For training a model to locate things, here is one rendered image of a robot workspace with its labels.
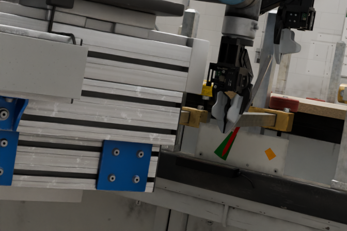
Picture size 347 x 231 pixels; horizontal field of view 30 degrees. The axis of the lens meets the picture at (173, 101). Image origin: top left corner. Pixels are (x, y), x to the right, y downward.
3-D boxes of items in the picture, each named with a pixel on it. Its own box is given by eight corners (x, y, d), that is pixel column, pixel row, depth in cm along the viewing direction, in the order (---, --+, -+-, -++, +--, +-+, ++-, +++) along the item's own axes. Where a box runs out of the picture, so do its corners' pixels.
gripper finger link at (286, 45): (292, 65, 162) (299, 29, 162) (270, 62, 165) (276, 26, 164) (296, 66, 165) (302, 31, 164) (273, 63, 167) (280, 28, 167)
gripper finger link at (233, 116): (216, 133, 140) (223, 92, 140) (225, 133, 146) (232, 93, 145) (229, 136, 139) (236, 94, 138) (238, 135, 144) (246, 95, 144)
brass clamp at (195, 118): (198, 128, 182) (200, 110, 181) (155, 119, 188) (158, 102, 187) (206, 128, 187) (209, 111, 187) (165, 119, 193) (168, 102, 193)
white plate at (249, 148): (281, 177, 171) (288, 139, 171) (193, 157, 182) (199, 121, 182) (282, 177, 172) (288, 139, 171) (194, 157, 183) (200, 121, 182)
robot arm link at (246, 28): (231, 19, 147) (265, 23, 143) (227, 39, 147) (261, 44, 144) (218, 14, 140) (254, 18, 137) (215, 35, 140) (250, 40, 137)
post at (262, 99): (251, 185, 176) (281, 10, 173) (239, 182, 177) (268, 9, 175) (255, 184, 179) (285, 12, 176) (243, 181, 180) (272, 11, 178)
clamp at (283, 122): (286, 132, 171) (289, 113, 171) (238, 122, 177) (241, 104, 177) (292, 131, 176) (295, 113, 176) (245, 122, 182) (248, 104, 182)
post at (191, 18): (168, 174, 187) (195, 9, 184) (157, 171, 188) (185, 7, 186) (173, 173, 190) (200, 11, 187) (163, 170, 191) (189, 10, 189)
